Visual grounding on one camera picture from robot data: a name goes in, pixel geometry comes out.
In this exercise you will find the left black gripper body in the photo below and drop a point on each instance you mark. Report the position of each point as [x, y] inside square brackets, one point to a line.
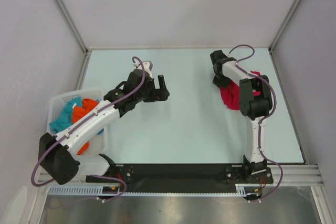
[148, 94]

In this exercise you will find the magenta t shirt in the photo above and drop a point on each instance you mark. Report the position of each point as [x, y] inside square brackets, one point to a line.
[230, 95]

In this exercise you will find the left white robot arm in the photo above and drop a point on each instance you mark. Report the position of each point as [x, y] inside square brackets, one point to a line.
[58, 154]

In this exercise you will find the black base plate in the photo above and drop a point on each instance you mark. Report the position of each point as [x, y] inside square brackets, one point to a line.
[173, 184]

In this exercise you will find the teal t shirt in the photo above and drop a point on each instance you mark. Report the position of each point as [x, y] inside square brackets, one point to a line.
[64, 120]

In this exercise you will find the white plastic laundry basket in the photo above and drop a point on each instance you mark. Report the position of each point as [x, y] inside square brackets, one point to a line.
[98, 143]

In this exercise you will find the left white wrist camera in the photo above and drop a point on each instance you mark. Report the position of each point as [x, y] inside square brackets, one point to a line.
[147, 66]

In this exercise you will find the grey slotted cable duct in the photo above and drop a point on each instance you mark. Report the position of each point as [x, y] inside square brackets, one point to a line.
[110, 191]

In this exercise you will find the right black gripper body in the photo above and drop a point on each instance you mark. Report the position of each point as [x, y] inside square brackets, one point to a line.
[221, 80]

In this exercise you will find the orange t shirt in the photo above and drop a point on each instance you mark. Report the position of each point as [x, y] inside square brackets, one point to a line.
[80, 111]

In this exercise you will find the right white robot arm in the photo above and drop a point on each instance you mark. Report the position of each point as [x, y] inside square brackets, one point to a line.
[255, 103]

